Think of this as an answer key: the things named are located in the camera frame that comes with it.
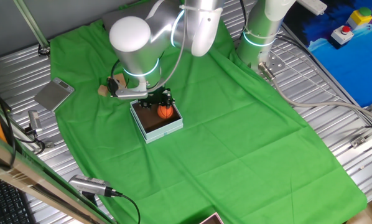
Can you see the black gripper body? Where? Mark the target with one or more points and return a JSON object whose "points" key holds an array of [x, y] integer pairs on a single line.
{"points": [[158, 97]]}

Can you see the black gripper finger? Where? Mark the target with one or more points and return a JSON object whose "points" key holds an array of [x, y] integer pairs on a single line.
{"points": [[145, 104], [170, 99]]}

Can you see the orange mini basketball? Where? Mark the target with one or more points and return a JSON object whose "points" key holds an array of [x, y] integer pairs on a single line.
{"points": [[165, 112]]}

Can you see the large wooden block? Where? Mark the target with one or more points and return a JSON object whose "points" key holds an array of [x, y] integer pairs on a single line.
{"points": [[120, 80]]}

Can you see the small wooden cube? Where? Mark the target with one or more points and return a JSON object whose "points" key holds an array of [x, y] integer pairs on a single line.
{"points": [[103, 90]]}

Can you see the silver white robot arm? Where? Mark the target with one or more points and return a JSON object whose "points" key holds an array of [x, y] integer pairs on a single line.
{"points": [[136, 43]]}

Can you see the pale blue gift box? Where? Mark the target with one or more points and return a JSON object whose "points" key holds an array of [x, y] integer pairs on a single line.
{"points": [[161, 132]]}

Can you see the pink box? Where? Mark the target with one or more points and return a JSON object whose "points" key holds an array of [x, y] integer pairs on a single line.
{"points": [[211, 219]]}

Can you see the green button yellow box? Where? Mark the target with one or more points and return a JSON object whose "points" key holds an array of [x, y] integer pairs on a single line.
{"points": [[359, 18]]}

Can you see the green cloth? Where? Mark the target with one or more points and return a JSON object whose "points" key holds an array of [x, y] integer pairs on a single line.
{"points": [[235, 155]]}

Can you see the silver digital scale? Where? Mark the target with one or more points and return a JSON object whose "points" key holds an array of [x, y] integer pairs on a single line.
{"points": [[53, 95]]}

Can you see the pale metal rod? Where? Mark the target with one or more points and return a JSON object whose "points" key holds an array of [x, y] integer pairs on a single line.
{"points": [[30, 23]]}

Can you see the white power strip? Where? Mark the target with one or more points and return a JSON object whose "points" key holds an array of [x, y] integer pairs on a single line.
{"points": [[312, 6]]}

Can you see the black keyboard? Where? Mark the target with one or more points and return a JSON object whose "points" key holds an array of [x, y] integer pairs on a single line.
{"points": [[5, 202]]}

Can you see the blue mat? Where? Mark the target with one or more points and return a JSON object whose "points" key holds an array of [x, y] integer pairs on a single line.
{"points": [[344, 71]]}

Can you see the aluminium profile bar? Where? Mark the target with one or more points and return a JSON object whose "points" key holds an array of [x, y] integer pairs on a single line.
{"points": [[368, 133]]}

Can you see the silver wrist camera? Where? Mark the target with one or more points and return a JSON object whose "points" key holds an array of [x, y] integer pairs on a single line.
{"points": [[130, 93]]}

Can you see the ridged silver camera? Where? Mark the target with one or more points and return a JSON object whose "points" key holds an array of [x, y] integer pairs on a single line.
{"points": [[89, 185]]}

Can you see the small silver camera on mount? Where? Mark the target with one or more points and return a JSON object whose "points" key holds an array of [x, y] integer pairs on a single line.
{"points": [[35, 121]]}

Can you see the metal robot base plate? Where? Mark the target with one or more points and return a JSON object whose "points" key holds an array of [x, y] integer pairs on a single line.
{"points": [[276, 63]]}

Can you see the wooden frame beam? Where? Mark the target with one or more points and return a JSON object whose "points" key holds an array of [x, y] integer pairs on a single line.
{"points": [[33, 186]]}

